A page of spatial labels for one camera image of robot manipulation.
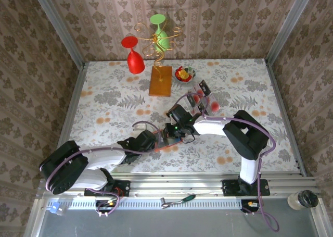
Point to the orange card holder wallet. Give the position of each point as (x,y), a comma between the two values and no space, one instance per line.
(162,143)

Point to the clear acrylic card stand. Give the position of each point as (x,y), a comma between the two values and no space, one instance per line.
(217,101)

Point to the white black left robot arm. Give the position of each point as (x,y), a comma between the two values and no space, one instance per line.
(104,159)

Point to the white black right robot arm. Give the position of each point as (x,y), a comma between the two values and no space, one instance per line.
(210,126)

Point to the white card with red circles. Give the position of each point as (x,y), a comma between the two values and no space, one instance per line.
(196,99)
(199,92)
(215,106)

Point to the black VIP card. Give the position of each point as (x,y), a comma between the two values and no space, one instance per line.
(205,87)
(201,108)

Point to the wooden rack base block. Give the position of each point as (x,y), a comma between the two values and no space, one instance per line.
(156,88)

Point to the red yellow wrapped candies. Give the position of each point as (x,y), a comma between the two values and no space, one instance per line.
(183,74)

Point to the leaf pattern ceramic bowl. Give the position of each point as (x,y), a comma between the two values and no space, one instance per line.
(193,71)

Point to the red plastic wine glass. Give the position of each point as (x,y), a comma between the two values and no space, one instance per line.
(135,62)

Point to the floral tablecloth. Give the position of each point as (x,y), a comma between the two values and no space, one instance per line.
(117,78)

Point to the green plastic wine glass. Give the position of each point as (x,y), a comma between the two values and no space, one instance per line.
(161,39)

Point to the grey metal panel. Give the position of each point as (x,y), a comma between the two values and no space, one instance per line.
(169,224)

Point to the blue white plug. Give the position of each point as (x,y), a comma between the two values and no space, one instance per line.
(54,208)

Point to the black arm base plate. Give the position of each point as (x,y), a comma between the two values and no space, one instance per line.
(122,188)
(231,187)

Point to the wide aluminium base rail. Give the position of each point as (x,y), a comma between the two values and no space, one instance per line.
(182,182)

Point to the aluminium frame side rail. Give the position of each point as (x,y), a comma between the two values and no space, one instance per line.
(70,117)
(285,117)

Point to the aluminium frame post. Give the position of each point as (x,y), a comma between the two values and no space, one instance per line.
(57,26)
(291,23)

